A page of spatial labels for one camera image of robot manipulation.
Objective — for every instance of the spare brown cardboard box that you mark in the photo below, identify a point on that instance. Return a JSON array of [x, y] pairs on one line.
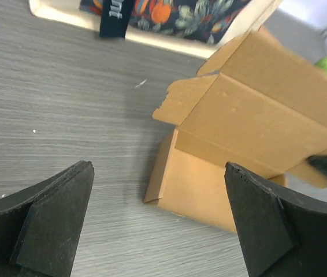
[[253, 102]]

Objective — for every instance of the beige canvas tote bag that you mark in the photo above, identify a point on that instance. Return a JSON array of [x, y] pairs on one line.
[[196, 28]]

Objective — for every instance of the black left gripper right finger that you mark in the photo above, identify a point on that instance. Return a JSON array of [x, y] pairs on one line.
[[281, 232]]

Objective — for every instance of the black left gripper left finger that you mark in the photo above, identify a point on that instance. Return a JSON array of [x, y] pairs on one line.
[[40, 226]]

